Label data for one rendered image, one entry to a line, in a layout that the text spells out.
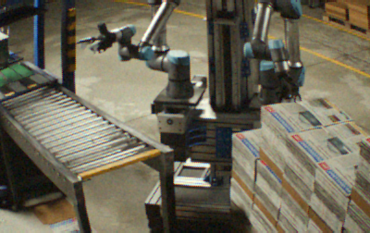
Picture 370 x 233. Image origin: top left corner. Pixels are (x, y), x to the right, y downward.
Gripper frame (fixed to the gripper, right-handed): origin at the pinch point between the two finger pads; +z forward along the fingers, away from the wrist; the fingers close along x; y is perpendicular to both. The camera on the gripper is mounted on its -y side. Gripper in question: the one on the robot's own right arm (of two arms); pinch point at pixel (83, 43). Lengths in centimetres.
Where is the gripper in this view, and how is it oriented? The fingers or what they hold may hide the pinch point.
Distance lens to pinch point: 294.2
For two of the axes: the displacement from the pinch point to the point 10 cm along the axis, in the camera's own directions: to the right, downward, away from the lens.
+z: -6.5, 3.1, -6.9
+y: -0.7, 8.8, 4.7
